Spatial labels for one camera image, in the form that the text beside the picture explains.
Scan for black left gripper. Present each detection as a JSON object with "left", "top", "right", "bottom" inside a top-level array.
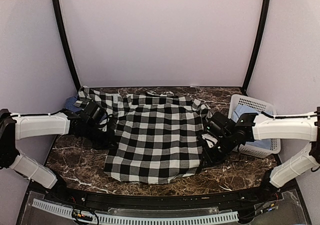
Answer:
[{"left": 83, "top": 122, "right": 119, "bottom": 150}]

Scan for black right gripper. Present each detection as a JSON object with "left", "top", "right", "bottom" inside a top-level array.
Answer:
[{"left": 199, "top": 132, "right": 237, "bottom": 169}]

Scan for black white plaid shirt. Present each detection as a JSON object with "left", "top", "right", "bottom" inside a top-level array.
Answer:
[{"left": 75, "top": 86, "right": 212, "bottom": 185}]

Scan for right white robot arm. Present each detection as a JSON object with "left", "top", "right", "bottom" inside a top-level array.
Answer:
[{"left": 200, "top": 109, "right": 320, "bottom": 202}]

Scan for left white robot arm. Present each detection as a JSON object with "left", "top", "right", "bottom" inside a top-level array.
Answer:
[{"left": 0, "top": 109, "right": 117, "bottom": 203}]

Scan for folded blue checked shirt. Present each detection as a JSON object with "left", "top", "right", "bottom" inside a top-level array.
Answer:
[{"left": 64, "top": 95, "right": 87, "bottom": 115}]

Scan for light blue shirt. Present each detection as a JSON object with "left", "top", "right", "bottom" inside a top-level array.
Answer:
[{"left": 231, "top": 104, "right": 272, "bottom": 150}]

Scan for white plastic laundry basket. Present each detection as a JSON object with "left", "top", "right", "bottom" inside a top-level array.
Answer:
[{"left": 228, "top": 94, "right": 281, "bottom": 159}]

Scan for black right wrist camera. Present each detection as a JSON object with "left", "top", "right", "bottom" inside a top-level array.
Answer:
[{"left": 205, "top": 112, "right": 230, "bottom": 137}]

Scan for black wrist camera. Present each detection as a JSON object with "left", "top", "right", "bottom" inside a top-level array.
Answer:
[
  {"left": 205, "top": 112, "right": 230, "bottom": 137},
  {"left": 80, "top": 101, "right": 105, "bottom": 124}
]

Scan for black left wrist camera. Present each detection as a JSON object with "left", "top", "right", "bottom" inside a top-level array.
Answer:
[{"left": 80, "top": 101, "right": 105, "bottom": 124}]

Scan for white slotted cable duct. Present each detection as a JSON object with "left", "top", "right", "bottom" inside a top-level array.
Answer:
[{"left": 31, "top": 198, "right": 239, "bottom": 225}]

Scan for black left corner post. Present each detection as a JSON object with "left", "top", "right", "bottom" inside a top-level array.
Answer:
[{"left": 52, "top": 0, "right": 81, "bottom": 91}]

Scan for black corner post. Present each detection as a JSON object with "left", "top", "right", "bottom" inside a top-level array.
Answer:
[
  {"left": 52, "top": 0, "right": 81, "bottom": 91},
  {"left": 241, "top": 0, "right": 270, "bottom": 94}
]

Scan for black right corner post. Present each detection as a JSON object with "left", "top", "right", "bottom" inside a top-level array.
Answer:
[{"left": 241, "top": 0, "right": 270, "bottom": 94}]

